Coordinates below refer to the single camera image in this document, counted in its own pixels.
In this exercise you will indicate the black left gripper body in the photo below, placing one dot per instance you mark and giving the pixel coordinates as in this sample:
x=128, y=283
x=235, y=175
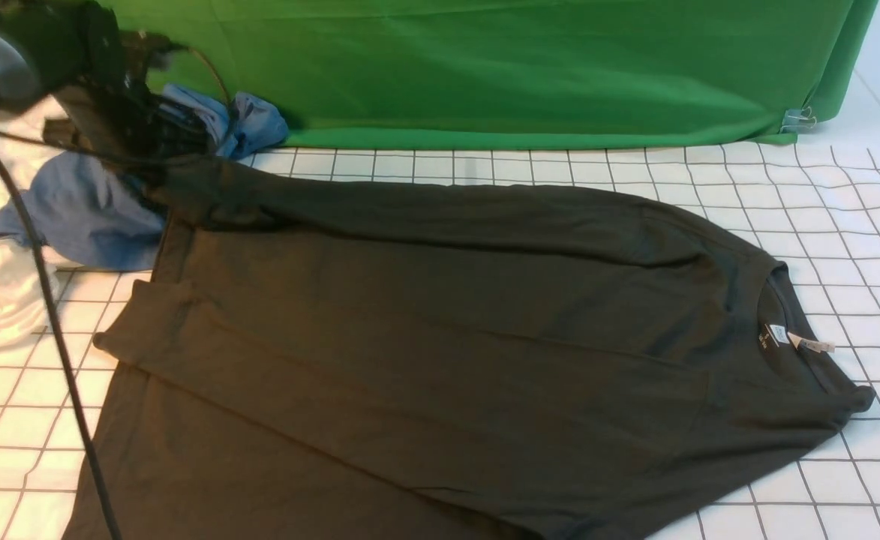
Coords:
x=124, y=124

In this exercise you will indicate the green backdrop cloth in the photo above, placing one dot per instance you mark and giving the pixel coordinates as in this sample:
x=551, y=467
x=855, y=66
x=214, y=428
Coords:
x=516, y=75

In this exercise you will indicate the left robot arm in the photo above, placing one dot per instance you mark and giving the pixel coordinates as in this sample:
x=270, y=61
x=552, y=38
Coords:
x=76, y=53

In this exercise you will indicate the blue t-shirt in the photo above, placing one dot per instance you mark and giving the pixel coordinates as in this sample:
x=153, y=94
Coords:
x=96, y=218

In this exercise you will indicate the metal binder clip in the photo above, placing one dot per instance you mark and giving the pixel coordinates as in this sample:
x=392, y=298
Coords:
x=796, y=121

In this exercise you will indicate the white grid tablecloth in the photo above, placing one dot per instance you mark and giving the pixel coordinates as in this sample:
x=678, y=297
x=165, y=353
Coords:
x=816, y=208

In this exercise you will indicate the white t-shirt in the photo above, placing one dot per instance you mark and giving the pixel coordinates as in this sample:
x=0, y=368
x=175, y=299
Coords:
x=22, y=306

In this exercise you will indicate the dark gray long-sleeve top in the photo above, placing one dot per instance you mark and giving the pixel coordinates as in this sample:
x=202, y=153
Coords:
x=386, y=360

